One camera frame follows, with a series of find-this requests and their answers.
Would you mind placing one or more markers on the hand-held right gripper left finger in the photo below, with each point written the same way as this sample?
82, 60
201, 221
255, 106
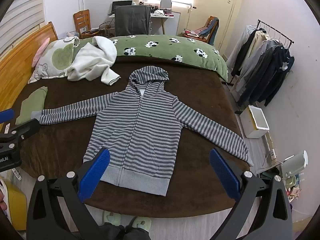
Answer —
95, 175

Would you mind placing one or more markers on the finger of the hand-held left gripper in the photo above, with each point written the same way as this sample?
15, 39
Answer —
27, 128
6, 116

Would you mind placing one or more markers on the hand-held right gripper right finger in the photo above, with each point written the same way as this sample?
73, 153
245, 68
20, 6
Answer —
222, 172

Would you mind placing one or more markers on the grey striped hoodie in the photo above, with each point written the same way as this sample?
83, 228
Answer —
135, 135

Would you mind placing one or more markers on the black clothes rack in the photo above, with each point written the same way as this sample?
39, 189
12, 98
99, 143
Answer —
276, 30

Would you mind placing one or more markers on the person's left hand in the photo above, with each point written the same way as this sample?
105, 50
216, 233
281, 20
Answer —
2, 201

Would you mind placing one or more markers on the folded green cloth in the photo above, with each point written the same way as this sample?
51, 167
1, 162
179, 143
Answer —
32, 102

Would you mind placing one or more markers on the green slipper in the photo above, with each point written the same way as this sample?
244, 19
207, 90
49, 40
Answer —
141, 225
111, 217

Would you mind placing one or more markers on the yellow box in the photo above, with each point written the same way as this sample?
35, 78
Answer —
15, 202

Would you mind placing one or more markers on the white foam box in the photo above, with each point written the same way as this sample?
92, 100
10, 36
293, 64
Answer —
250, 125

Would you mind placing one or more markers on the wooden headboard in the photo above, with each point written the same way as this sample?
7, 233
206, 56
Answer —
17, 62

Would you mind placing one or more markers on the pink pillow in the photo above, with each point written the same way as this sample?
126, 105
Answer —
41, 51

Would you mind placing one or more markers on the bear print pillow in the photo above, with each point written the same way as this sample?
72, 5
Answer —
55, 60

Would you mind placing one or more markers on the brown fleece blanket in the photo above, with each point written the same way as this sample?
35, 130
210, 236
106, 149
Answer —
200, 92

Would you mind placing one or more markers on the white fleece robe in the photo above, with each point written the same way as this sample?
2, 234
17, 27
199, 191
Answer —
90, 60

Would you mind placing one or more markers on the grey hanging coat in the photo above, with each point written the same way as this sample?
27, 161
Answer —
255, 67

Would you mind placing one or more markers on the wooden slatted chair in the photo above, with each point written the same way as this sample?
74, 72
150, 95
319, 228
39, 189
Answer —
81, 20

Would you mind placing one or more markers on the black hanging coat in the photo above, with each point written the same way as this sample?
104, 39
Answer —
243, 52

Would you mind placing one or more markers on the green panda print blanket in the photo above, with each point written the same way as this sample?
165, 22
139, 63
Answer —
175, 50

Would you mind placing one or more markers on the cream hanging shirt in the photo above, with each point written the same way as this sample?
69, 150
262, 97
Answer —
258, 42

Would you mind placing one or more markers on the dark grey covered chair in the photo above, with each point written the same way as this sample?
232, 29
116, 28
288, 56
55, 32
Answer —
132, 20

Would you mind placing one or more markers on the white desk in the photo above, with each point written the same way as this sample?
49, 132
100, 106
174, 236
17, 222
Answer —
157, 18

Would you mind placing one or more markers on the white tissue box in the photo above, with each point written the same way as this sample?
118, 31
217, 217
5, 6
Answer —
159, 13

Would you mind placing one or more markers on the cream door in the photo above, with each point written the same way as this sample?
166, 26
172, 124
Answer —
220, 0

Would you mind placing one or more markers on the small grey monitor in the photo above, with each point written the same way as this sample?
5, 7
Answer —
166, 3

